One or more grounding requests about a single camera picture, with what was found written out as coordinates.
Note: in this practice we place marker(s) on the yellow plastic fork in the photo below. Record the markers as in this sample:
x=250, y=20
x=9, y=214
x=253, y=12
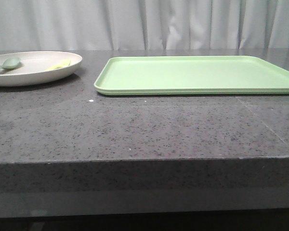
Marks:
x=62, y=64

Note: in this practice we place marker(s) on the cream round plate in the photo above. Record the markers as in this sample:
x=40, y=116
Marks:
x=33, y=65

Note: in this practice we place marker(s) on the light green rectangular tray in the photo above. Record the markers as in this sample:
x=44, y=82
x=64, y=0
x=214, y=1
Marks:
x=180, y=75

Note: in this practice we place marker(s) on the teal green plastic spoon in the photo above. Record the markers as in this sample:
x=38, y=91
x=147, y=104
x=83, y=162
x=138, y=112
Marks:
x=10, y=63

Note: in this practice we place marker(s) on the white pleated curtain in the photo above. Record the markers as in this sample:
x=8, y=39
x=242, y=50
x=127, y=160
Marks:
x=143, y=24

